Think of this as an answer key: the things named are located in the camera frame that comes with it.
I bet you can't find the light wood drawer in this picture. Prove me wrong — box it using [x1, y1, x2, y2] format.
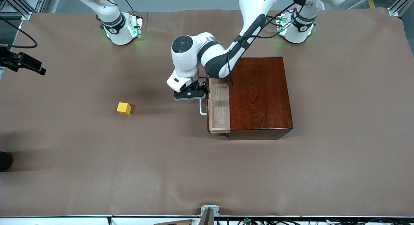
[199, 78, 231, 134]

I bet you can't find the yellow cube block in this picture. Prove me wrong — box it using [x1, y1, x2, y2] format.
[117, 102, 132, 115]

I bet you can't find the dark wooden cabinet box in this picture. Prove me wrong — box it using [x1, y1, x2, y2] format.
[227, 56, 294, 141]

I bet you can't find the grey metal stand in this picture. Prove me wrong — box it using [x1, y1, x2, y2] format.
[31, 0, 62, 14]

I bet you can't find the black rounded shoe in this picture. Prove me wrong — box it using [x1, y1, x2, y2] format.
[0, 152, 13, 172]

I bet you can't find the table cover sheet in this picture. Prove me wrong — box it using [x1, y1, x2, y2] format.
[0, 8, 414, 217]

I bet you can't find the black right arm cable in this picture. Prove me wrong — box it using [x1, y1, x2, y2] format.
[0, 16, 38, 49]

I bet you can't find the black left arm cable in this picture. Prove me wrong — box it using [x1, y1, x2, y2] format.
[226, 5, 296, 88]

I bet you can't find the aluminium frame profile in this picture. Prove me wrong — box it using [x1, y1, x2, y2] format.
[0, 0, 33, 22]
[387, 0, 414, 17]

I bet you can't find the grey metal camera bracket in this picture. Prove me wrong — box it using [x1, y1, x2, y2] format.
[199, 205, 221, 225]

